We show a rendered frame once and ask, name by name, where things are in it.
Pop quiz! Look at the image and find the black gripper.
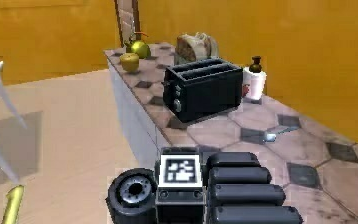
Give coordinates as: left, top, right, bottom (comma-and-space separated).
105, 167, 159, 224

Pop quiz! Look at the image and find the grey kitchen counter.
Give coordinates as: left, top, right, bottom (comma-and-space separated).
103, 42, 358, 224

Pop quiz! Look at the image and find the yellow cylindrical object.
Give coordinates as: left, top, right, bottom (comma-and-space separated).
0, 184, 25, 224

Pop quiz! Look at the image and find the black toaster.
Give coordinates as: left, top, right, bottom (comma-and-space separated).
162, 57, 244, 124

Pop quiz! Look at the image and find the yellow-green apple slice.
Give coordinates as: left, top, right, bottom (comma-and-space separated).
119, 52, 141, 73

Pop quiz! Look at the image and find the green apple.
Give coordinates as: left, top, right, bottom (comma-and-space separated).
124, 31, 152, 60

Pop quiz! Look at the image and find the silver spoon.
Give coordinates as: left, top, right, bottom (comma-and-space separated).
262, 125, 301, 143

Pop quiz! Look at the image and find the brown bread loaf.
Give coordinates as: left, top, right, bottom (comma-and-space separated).
174, 31, 219, 66

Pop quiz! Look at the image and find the white bottle with dark cap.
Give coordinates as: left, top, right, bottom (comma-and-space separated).
242, 55, 267, 102

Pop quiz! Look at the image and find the brown room door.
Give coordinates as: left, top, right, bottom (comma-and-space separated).
114, 0, 142, 49

